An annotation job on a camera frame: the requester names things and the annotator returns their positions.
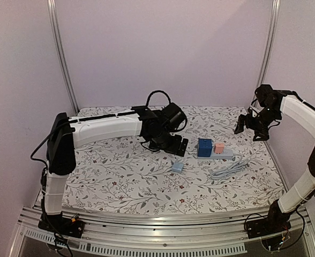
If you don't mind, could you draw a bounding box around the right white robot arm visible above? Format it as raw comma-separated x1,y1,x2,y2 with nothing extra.
235,85,315,233

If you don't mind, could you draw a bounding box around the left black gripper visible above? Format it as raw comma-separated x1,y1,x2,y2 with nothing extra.
149,129,188,157

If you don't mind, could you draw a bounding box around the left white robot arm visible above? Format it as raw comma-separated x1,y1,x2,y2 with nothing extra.
43,103,189,232

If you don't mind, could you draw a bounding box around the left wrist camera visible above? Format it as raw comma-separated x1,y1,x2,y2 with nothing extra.
160,102,188,133

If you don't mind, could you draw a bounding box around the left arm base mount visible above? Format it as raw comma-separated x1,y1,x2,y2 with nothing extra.
38,213,85,238

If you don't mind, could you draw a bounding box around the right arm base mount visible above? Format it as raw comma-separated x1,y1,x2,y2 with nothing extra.
243,200,294,239

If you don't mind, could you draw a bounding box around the left aluminium frame post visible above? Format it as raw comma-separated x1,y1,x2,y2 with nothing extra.
47,0,79,114

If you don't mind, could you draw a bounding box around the right aluminium frame post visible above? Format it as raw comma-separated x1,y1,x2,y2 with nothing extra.
256,0,281,88

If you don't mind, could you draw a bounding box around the aluminium frame post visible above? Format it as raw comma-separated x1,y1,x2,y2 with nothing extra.
256,0,281,88
47,0,79,114

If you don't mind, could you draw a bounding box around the aluminium front rail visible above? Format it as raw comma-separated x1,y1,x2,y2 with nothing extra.
10,207,315,256

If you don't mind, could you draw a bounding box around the dark blue cube socket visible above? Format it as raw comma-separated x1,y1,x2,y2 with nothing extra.
197,138,213,158

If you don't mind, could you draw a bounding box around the floral table mat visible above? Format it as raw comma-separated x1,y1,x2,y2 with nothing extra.
62,106,285,215

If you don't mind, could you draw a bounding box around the pink charger plug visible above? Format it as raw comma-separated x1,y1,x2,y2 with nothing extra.
214,142,225,154

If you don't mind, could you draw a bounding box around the grey power strip cable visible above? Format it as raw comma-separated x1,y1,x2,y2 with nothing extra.
209,154,251,180

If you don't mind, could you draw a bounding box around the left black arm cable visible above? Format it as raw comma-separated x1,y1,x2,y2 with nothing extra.
146,90,171,108

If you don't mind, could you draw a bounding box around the light blue charger plug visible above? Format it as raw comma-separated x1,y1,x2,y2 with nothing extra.
171,162,184,173

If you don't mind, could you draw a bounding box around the grey power strip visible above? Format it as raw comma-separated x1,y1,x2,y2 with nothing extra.
197,148,234,160

